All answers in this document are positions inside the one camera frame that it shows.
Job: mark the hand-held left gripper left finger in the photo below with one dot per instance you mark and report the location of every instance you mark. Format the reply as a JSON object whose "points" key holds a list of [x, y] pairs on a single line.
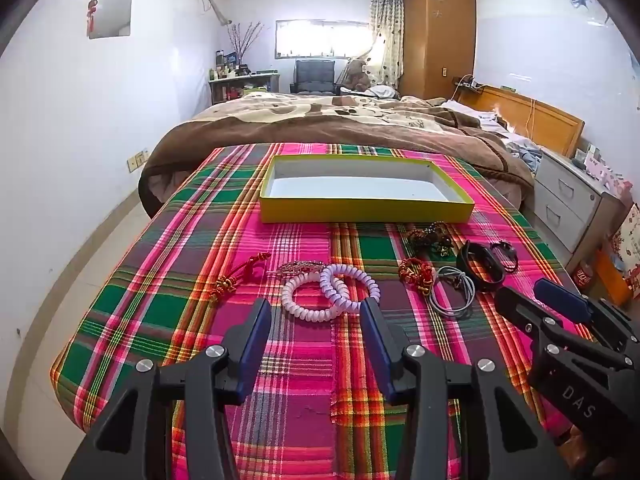
{"points": [[255, 340]]}

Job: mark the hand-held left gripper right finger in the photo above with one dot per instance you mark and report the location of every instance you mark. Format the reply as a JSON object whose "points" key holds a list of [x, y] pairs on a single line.
{"points": [[372, 345]]}

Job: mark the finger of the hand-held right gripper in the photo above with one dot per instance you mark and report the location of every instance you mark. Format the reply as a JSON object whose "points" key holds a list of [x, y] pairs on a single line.
{"points": [[520, 312], [560, 300]]}

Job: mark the red knot tassel charm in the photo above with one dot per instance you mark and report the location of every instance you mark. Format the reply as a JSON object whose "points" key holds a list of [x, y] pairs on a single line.
{"points": [[227, 285]]}

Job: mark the black wristband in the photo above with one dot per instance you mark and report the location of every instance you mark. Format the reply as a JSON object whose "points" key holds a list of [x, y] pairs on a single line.
{"points": [[467, 260]]}

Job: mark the yellow-green shallow box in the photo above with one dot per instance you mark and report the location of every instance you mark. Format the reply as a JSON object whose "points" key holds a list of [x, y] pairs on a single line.
{"points": [[350, 187]]}

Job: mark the red drink can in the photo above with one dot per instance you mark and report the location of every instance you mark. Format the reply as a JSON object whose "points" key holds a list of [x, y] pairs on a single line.
{"points": [[583, 276]]}

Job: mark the orange box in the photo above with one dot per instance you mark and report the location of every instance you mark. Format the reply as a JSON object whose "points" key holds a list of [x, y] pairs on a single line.
{"points": [[612, 280]]}

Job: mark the floral bag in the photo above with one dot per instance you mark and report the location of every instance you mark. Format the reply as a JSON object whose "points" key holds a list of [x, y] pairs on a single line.
{"points": [[627, 240]]}

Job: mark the grey drawer nightstand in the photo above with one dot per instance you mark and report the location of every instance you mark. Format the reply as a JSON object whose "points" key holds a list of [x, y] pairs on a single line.
{"points": [[565, 205]]}

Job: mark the pink green plaid cloth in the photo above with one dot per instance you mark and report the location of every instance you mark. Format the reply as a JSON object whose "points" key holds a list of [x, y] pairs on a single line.
{"points": [[200, 260]]}

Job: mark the blue crumpled clothing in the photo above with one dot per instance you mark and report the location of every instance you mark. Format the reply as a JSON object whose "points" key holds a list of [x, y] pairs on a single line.
{"points": [[525, 155]]}

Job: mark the wooden bed headboard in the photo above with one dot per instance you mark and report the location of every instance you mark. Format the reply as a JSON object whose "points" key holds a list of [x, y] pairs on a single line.
{"points": [[530, 115]]}

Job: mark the white pillow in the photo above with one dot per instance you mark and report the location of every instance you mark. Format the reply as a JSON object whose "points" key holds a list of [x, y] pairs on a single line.
{"points": [[475, 115]]}

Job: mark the brown patterned blanket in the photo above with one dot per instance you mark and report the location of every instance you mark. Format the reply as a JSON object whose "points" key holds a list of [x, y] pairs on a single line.
{"points": [[325, 125]]}

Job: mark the cluttered shelf desk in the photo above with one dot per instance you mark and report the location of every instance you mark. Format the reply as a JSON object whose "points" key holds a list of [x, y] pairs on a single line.
{"points": [[240, 85]]}

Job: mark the brown teddy bear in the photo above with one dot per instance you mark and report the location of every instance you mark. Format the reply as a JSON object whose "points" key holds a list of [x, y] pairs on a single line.
{"points": [[357, 77]]}

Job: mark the dark armchair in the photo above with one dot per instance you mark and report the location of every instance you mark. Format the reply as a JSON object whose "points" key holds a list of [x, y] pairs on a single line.
{"points": [[312, 77]]}

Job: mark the wooden wardrobe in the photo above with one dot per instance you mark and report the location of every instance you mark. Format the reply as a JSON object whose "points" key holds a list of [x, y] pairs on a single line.
{"points": [[435, 35]]}

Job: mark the dry branch bouquet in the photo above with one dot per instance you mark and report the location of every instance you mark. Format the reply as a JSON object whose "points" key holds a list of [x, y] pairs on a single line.
{"points": [[242, 42]]}

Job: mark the window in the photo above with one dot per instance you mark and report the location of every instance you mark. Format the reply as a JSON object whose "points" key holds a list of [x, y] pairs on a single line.
{"points": [[320, 37]]}

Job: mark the dotted curtain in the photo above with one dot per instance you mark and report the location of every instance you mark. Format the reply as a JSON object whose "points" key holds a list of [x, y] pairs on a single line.
{"points": [[387, 25]]}

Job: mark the wall socket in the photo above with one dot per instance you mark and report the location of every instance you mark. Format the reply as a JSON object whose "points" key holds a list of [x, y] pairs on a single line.
{"points": [[137, 161]]}

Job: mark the small wall shelf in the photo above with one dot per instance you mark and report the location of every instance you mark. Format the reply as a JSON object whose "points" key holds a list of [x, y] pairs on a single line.
{"points": [[467, 84]]}

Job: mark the silver wall sheet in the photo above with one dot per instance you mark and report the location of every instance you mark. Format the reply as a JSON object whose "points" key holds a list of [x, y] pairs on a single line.
{"points": [[115, 12]]}

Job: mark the red wall knot ornament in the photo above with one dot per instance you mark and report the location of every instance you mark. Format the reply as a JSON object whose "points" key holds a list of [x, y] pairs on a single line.
{"points": [[92, 12]]}

